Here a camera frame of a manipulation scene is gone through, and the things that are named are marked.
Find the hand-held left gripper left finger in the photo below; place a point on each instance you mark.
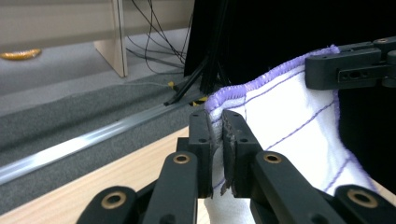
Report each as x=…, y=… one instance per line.
x=200, y=146

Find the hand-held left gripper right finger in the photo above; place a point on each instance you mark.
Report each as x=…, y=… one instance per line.
x=239, y=149

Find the white cloth with purple lines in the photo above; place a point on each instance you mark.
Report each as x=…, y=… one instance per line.
x=295, y=109

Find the yellow floor tape piece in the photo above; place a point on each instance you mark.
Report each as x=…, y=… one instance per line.
x=200, y=101
x=171, y=85

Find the light wooden desk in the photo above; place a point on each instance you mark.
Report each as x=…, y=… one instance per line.
x=62, y=18

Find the yellow flat object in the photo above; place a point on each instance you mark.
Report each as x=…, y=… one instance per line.
x=20, y=54

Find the metal floor rail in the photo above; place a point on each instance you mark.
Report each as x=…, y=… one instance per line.
x=77, y=143

